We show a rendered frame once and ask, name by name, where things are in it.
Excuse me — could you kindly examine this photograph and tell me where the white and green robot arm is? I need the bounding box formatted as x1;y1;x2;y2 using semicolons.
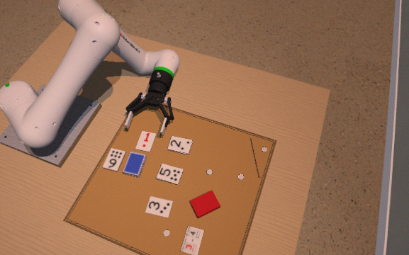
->
0;0;180;148

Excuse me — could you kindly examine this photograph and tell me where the white printed rules card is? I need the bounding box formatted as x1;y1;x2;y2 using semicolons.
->
181;226;204;255

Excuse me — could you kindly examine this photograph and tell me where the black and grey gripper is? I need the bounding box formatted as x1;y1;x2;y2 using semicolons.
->
125;83;174;135

